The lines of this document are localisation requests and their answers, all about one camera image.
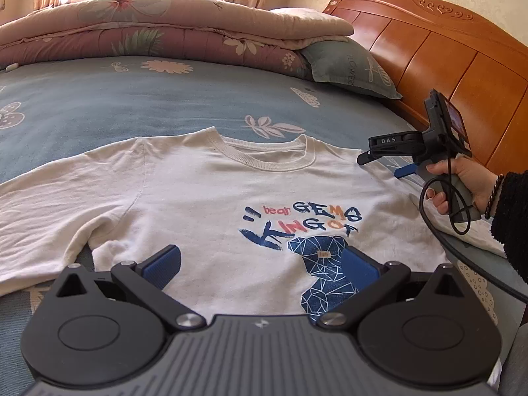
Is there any person's right hand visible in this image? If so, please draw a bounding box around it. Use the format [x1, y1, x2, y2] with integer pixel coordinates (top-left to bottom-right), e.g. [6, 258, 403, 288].
[425, 159, 498, 216]

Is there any dark bead bracelet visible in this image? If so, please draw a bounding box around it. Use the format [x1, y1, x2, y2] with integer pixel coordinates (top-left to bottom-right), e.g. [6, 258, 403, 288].
[484, 173, 505, 220]

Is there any white printed sweatshirt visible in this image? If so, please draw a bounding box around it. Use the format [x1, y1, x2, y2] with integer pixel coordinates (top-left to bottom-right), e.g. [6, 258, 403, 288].
[0, 127, 506, 324]

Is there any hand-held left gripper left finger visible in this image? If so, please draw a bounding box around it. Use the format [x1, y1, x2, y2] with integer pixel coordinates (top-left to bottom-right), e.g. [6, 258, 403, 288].
[53, 245, 207, 333]

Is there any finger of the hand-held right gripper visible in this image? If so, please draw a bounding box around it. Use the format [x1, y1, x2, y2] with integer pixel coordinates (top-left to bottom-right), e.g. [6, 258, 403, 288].
[357, 148, 417, 166]
[394, 163, 428, 180]

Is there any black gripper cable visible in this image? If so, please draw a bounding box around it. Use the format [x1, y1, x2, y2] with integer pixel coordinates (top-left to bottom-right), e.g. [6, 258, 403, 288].
[419, 159, 528, 298]

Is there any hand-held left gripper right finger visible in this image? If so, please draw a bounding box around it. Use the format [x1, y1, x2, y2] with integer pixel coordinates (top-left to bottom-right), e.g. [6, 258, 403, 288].
[315, 247, 472, 333]

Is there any wooden headboard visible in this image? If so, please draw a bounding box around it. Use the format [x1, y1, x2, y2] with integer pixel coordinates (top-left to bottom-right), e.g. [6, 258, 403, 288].
[322, 0, 528, 182]

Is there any folded pink floral quilt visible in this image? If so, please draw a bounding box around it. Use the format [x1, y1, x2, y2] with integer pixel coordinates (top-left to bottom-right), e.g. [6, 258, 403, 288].
[0, 0, 355, 81]

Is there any grey-green flower pillow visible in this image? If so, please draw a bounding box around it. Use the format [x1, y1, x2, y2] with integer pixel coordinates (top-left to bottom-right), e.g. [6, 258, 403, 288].
[300, 35, 403, 100]

